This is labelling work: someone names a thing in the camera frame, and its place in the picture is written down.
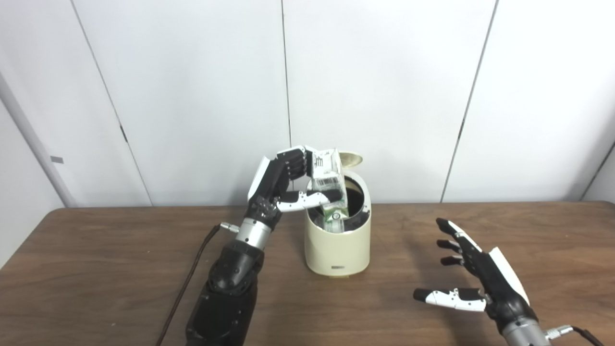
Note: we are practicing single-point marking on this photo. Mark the cream-colored bin body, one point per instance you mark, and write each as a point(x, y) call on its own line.
point(336, 250)

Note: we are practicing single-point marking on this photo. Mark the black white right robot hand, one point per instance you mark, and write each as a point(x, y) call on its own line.
point(499, 283)

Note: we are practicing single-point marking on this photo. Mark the small grey wall label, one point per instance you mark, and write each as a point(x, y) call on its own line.
point(57, 159)

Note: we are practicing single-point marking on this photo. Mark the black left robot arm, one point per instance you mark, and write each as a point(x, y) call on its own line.
point(230, 288)

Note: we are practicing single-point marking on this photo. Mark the small white green milk carton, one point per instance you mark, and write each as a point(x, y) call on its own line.
point(326, 168)

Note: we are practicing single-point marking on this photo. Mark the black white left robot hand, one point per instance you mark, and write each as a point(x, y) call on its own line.
point(269, 187)

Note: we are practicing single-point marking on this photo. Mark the cream round bin lid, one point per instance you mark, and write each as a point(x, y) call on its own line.
point(350, 158)

